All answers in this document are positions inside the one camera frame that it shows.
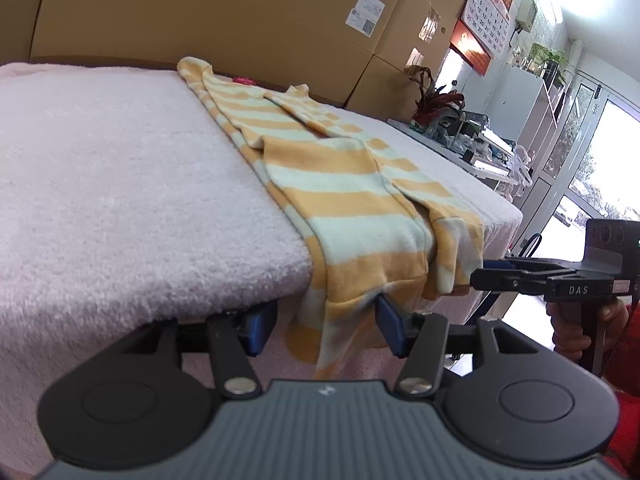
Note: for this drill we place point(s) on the large labelled cardboard box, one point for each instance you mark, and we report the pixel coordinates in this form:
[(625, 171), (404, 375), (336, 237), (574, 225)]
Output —
[(200, 5)]

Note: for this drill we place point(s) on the white shipping label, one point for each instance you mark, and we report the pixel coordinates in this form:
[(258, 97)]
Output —
[(365, 14)]

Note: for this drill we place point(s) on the green potted plant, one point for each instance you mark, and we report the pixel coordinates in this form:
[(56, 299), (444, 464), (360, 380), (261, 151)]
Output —
[(550, 60)]

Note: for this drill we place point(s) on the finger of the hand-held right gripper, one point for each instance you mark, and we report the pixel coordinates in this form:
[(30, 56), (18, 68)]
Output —
[(530, 265), (505, 281)]

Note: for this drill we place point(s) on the white wall box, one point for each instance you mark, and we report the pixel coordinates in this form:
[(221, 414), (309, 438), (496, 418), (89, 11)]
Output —
[(526, 15)]

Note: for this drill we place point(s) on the plain cardboard box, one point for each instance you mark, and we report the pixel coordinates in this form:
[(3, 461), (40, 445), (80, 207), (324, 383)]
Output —
[(385, 85)]

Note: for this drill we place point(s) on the red leafed plant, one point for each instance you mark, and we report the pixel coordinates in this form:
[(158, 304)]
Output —
[(435, 102)]

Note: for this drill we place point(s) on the person's right hand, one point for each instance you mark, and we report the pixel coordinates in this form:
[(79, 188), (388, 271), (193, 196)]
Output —
[(570, 330)]

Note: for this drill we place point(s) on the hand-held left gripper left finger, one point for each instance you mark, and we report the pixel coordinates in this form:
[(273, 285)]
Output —
[(260, 329)]

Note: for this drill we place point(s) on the taped cardboard box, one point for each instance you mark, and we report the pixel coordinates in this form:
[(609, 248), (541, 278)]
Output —
[(425, 0)]

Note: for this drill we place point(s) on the white cabinet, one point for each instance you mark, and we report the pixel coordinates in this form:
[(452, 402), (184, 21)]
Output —
[(520, 110)]

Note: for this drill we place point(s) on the pink fleece blanket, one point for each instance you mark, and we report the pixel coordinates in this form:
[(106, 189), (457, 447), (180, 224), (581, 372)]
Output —
[(125, 170)]

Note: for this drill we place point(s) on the clear plastic bags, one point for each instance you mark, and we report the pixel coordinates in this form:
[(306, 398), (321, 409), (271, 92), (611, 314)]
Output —
[(520, 165)]

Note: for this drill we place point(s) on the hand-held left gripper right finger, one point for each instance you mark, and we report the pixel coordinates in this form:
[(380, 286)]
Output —
[(391, 327)]

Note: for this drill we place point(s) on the cardboard box with small label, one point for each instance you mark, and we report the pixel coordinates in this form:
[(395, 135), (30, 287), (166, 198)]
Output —
[(22, 10)]

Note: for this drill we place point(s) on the glass door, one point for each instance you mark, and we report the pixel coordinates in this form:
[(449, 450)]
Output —
[(605, 160)]

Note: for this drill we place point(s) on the orange white striped garment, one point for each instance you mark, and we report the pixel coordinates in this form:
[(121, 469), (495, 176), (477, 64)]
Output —
[(340, 195)]

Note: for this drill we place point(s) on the white table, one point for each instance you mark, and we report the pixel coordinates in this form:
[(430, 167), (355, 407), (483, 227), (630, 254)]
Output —
[(430, 139)]

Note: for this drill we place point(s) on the red wall calendar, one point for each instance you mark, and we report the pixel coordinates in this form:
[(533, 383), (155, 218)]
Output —
[(492, 5)]

